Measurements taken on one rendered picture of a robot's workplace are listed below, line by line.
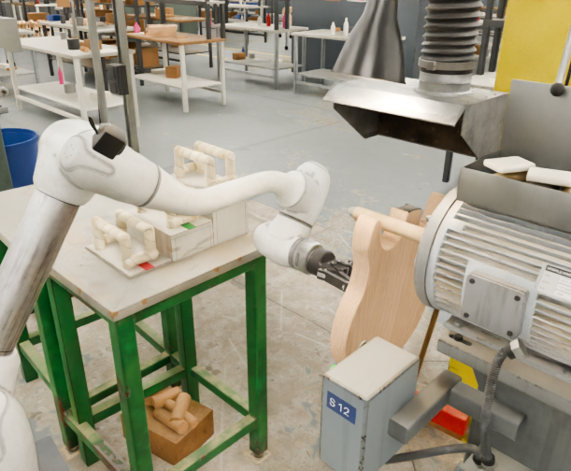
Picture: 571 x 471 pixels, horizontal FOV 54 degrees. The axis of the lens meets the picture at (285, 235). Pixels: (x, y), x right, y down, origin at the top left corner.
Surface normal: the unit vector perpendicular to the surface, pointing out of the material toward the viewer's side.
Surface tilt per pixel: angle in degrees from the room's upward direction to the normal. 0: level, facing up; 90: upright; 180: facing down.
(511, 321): 90
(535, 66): 90
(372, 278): 92
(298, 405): 0
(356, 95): 38
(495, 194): 90
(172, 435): 0
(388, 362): 0
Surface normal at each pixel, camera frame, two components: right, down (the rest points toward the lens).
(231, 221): 0.70, 0.31
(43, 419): 0.00, -0.90
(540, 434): -0.70, 0.30
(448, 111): -0.43, -0.53
